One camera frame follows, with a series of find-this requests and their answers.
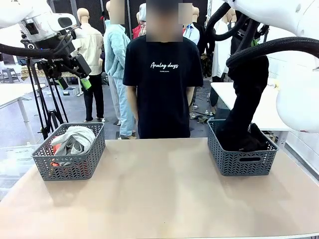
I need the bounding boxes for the grey stool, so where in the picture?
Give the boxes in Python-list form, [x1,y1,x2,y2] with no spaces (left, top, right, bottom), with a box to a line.
[1,68,20,84]

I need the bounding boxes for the white table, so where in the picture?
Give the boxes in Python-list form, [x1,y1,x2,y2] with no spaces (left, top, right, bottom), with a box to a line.
[210,82,292,131]
[0,83,47,145]

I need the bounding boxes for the clear plastic storage box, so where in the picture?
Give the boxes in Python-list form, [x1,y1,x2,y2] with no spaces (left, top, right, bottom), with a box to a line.
[0,143,40,190]

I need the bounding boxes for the long black trousers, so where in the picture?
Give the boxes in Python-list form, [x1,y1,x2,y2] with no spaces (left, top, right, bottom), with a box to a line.
[216,55,270,152]

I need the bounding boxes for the black bottoms garment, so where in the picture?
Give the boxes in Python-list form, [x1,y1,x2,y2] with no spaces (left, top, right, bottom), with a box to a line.
[245,122,275,152]

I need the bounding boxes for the mannequin in white shirt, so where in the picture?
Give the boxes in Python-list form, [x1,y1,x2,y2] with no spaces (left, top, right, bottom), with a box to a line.
[211,17,232,83]

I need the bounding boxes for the person in blue fleece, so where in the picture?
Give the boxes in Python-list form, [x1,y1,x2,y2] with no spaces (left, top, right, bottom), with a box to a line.
[103,0,137,139]

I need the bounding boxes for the light grey top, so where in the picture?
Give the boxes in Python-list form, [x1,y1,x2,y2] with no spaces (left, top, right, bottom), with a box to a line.
[50,125,97,156]

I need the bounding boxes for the orange top with yellow print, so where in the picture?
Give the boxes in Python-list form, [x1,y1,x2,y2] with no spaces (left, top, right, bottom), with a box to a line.
[51,135,65,167]

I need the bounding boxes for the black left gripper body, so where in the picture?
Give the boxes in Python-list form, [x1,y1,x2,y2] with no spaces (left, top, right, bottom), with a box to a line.
[37,37,77,78]

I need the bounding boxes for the person in black t-shirt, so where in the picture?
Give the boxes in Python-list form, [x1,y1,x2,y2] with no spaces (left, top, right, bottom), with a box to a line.
[123,0,204,139]

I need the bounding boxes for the black right arm cable sleeve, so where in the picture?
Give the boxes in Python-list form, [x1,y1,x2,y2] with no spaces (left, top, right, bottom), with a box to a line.
[205,2,319,69]

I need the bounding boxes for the mannequin in cream jacket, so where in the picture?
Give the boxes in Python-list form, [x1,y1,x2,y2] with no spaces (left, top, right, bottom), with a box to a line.
[72,8,105,122]

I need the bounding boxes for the table with patterned cloth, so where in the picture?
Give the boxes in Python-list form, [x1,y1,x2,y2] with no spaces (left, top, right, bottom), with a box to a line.
[21,65,80,81]

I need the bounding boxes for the mannequin in blue shirt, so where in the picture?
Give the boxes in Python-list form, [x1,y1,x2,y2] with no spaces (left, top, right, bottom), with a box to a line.
[183,4,200,45]

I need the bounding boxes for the black arm cable sleeve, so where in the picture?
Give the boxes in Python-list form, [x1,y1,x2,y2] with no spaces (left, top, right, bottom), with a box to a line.
[205,2,319,69]
[0,26,80,59]

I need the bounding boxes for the mannequin in plaid hoodie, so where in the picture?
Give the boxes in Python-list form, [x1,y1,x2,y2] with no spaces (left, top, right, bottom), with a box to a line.
[132,3,148,40]

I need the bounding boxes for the black left arm cable sleeve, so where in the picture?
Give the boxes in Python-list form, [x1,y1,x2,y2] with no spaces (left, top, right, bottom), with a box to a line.
[0,26,80,59]

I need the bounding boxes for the grey plastic lattice basket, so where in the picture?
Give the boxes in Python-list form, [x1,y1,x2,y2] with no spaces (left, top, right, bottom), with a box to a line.
[207,119,279,177]
[31,121,106,182]

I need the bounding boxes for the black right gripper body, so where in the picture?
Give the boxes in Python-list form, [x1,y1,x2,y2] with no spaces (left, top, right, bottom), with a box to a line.
[243,23,269,50]

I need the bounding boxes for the person's right forearm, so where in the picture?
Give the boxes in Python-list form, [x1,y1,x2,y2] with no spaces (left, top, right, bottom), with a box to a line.
[127,86,140,125]

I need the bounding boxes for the person's left forearm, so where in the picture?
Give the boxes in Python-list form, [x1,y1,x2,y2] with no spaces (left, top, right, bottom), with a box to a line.
[186,86,195,112]

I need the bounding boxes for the black camera tripod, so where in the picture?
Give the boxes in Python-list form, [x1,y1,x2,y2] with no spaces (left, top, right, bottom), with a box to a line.
[19,29,69,140]

